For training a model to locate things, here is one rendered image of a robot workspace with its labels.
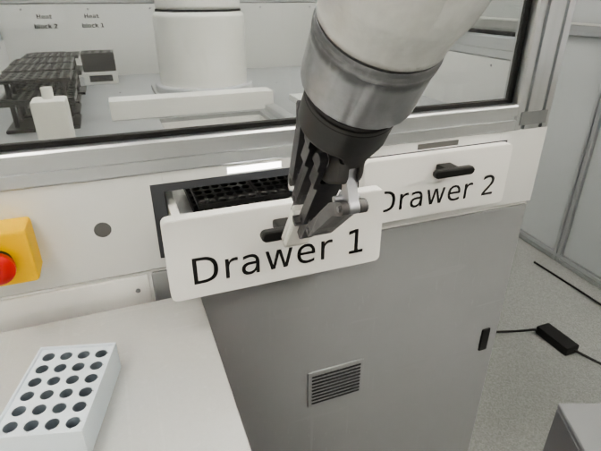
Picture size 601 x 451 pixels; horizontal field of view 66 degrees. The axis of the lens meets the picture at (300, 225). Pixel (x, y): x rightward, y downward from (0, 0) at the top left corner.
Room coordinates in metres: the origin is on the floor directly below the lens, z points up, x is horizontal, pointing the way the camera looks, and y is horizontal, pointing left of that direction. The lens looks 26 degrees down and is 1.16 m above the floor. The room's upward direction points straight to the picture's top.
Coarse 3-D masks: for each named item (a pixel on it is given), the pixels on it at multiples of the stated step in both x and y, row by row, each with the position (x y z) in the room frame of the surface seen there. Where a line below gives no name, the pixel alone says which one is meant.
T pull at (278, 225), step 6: (276, 222) 0.51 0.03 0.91; (282, 222) 0.51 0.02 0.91; (270, 228) 0.49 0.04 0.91; (276, 228) 0.49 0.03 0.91; (282, 228) 0.49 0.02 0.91; (264, 234) 0.48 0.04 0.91; (270, 234) 0.48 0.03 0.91; (276, 234) 0.48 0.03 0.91; (264, 240) 0.48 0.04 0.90; (270, 240) 0.48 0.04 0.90; (276, 240) 0.48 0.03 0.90
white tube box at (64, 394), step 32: (64, 352) 0.41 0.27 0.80; (96, 352) 0.41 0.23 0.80; (32, 384) 0.37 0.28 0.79; (64, 384) 0.36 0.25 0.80; (96, 384) 0.36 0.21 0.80; (0, 416) 0.32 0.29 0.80; (32, 416) 0.32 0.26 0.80; (64, 416) 0.32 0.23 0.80; (96, 416) 0.33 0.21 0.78; (0, 448) 0.29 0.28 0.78; (32, 448) 0.30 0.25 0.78; (64, 448) 0.30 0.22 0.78
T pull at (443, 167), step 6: (438, 168) 0.72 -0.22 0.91; (444, 168) 0.70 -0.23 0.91; (450, 168) 0.70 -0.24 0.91; (456, 168) 0.70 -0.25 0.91; (462, 168) 0.71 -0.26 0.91; (468, 168) 0.71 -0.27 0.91; (474, 168) 0.71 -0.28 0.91; (438, 174) 0.69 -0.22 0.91; (444, 174) 0.69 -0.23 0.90; (450, 174) 0.70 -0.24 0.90; (456, 174) 0.70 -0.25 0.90; (462, 174) 0.71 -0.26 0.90
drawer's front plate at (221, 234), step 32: (384, 192) 0.58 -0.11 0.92; (160, 224) 0.48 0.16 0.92; (192, 224) 0.49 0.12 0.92; (224, 224) 0.50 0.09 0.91; (256, 224) 0.51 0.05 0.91; (352, 224) 0.56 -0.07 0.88; (192, 256) 0.48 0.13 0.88; (224, 256) 0.50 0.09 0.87; (320, 256) 0.54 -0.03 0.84; (352, 256) 0.56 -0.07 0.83; (192, 288) 0.48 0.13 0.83; (224, 288) 0.50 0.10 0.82
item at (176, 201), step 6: (168, 192) 0.64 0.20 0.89; (174, 192) 0.79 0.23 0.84; (180, 192) 0.79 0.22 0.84; (168, 198) 0.62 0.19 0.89; (174, 198) 0.76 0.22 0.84; (180, 198) 0.76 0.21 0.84; (186, 198) 0.76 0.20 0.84; (168, 204) 0.60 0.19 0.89; (174, 204) 0.60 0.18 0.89; (180, 204) 0.73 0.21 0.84; (186, 204) 0.73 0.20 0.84; (168, 210) 0.60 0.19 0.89; (174, 210) 0.58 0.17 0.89; (180, 210) 0.71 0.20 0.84; (186, 210) 0.71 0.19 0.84
